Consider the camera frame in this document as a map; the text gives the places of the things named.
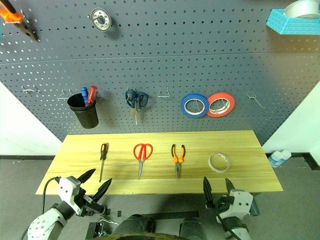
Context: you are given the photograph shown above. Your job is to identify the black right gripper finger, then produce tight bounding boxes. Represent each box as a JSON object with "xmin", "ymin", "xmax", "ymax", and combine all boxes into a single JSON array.
[
  {"xmin": 202, "ymin": 176, "xmax": 215, "ymax": 209},
  {"xmin": 224, "ymin": 177, "xmax": 236, "ymax": 195}
]

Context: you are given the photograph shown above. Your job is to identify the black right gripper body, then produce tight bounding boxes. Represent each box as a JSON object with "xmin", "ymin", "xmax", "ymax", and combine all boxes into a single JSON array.
[{"xmin": 204, "ymin": 194, "xmax": 235, "ymax": 213}]

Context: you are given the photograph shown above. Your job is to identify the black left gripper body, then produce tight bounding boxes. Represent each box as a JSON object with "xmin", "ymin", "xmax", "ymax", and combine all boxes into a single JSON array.
[{"xmin": 73, "ymin": 188, "xmax": 111, "ymax": 218}]

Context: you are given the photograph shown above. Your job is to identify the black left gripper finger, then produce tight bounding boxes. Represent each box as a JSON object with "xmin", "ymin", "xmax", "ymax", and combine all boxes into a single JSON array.
[
  {"xmin": 76, "ymin": 168, "xmax": 97, "ymax": 186},
  {"xmin": 92, "ymin": 177, "xmax": 113, "ymax": 204}
]

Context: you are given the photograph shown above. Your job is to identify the white tape roll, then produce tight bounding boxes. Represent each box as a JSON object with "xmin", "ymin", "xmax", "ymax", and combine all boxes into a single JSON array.
[{"xmin": 208, "ymin": 151, "xmax": 232, "ymax": 174}]

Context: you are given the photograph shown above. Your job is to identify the black orange handled screwdriver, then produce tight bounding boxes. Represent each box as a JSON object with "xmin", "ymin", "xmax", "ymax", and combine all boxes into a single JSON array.
[{"xmin": 99, "ymin": 142, "xmax": 109, "ymax": 183}]

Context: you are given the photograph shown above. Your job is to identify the orange black needle-nose pliers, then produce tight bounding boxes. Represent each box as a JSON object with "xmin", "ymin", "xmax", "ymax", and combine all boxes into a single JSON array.
[{"xmin": 170, "ymin": 143, "xmax": 186, "ymax": 180}]

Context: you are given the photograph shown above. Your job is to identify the red handled scissors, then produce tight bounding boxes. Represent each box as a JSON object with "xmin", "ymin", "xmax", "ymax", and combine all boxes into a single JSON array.
[{"xmin": 133, "ymin": 142, "xmax": 154, "ymax": 180}]

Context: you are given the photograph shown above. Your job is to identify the grey pegboard panel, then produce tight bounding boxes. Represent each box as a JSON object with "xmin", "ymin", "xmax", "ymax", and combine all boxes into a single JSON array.
[{"xmin": 0, "ymin": 0, "xmax": 320, "ymax": 147}]

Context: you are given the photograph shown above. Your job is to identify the dark rounded shape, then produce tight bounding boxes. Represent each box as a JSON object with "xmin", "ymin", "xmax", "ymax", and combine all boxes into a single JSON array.
[
  {"xmin": 112, "ymin": 213, "xmax": 157, "ymax": 240},
  {"xmin": 178, "ymin": 217, "xmax": 208, "ymax": 240}
]

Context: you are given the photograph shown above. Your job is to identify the white blue plastic bottle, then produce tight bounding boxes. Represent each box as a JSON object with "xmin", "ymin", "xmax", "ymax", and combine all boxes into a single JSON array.
[
  {"xmin": 274, "ymin": 149, "xmax": 292, "ymax": 166},
  {"xmin": 268, "ymin": 150, "xmax": 285, "ymax": 168}
]

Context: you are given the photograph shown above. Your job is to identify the black cup holder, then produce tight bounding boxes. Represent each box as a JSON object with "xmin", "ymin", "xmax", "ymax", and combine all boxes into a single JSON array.
[{"xmin": 66, "ymin": 92, "xmax": 100, "ymax": 130}]

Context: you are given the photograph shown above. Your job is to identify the red tape roll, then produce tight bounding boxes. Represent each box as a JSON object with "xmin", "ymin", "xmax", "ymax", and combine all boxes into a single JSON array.
[{"xmin": 206, "ymin": 92, "xmax": 236, "ymax": 118}]

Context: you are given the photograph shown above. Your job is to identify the blue tape roll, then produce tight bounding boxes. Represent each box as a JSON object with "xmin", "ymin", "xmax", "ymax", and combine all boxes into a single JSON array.
[{"xmin": 180, "ymin": 93, "xmax": 210, "ymax": 119}]

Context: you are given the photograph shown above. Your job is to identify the silver double prong hook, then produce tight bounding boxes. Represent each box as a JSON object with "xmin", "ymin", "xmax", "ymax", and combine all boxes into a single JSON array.
[
  {"xmin": 21, "ymin": 85, "xmax": 41, "ymax": 95},
  {"xmin": 247, "ymin": 93, "xmax": 265, "ymax": 109}
]

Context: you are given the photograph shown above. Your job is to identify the silver round metal disc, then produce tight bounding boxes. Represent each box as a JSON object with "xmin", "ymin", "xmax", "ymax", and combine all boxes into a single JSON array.
[{"xmin": 87, "ymin": 7, "xmax": 114, "ymax": 33}]

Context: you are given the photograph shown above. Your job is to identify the turquoise shelf basket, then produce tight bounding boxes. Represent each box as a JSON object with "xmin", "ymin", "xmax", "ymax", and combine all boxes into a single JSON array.
[{"xmin": 265, "ymin": 8, "xmax": 320, "ymax": 36}]

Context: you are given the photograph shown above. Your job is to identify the orange black hanging clamp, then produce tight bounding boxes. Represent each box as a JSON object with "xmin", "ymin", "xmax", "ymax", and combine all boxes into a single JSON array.
[{"xmin": 0, "ymin": 0, "xmax": 41, "ymax": 43}]

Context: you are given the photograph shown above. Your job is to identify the silver tape roll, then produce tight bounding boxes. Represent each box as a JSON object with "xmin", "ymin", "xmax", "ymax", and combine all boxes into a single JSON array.
[{"xmin": 283, "ymin": 0, "xmax": 320, "ymax": 19}]

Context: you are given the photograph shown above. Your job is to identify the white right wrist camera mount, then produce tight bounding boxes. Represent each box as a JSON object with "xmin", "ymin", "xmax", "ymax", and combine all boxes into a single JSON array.
[{"xmin": 219, "ymin": 188, "xmax": 261, "ymax": 221}]

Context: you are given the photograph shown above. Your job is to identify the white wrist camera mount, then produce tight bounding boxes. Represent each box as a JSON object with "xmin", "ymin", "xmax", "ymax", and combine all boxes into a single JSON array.
[
  {"xmin": 219, "ymin": 188, "xmax": 261, "ymax": 221},
  {"xmin": 56, "ymin": 176, "xmax": 83, "ymax": 216}
]

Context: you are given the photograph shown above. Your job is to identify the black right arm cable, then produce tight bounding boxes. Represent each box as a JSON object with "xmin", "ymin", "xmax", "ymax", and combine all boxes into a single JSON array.
[{"xmin": 215, "ymin": 211, "xmax": 241, "ymax": 240}]

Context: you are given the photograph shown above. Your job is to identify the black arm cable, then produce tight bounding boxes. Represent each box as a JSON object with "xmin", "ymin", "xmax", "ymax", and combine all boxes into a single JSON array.
[
  {"xmin": 215, "ymin": 211, "xmax": 241, "ymax": 240},
  {"xmin": 41, "ymin": 176, "xmax": 62, "ymax": 216}
]

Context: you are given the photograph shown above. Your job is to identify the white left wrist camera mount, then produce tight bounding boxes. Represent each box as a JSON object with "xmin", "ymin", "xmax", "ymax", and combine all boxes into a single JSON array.
[{"xmin": 56, "ymin": 176, "xmax": 83, "ymax": 216}]

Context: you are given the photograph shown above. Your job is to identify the thin white wire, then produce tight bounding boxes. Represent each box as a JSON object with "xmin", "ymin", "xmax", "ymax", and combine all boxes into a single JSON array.
[{"xmin": 98, "ymin": 218, "xmax": 120, "ymax": 227}]

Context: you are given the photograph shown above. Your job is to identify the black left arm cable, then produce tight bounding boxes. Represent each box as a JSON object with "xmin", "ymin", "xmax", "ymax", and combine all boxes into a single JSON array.
[{"xmin": 41, "ymin": 176, "xmax": 62, "ymax": 216}]

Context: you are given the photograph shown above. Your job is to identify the blue handled scissors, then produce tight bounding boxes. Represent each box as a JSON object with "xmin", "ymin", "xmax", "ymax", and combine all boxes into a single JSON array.
[{"xmin": 124, "ymin": 89, "xmax": 149, "ymax": 126}]

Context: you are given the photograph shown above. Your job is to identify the silver wire hook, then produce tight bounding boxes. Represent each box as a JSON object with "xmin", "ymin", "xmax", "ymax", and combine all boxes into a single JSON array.
[{"xmin": 56, "ymin": 89, "xmax": 73, "ymax": 100}]

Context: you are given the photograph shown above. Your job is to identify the blue handled screwdriver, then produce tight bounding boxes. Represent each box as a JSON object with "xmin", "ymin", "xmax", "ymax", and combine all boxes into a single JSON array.
[{"xmin": 80, "ymin": 86, "xmax": 89, "ymax": 106}]

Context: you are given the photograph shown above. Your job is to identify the red handled screwdriver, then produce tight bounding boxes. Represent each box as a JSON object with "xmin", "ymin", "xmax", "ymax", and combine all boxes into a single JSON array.
[{"xmin": 85, "ymin": 85, "xmax": 99, "ymax": 107}]

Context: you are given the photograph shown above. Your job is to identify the silver wire pliers holder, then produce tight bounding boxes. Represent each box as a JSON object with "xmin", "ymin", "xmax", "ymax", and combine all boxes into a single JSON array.
[{"xmin": 157, "ymin": 86, "xmax": 172, "ymax": 99}]

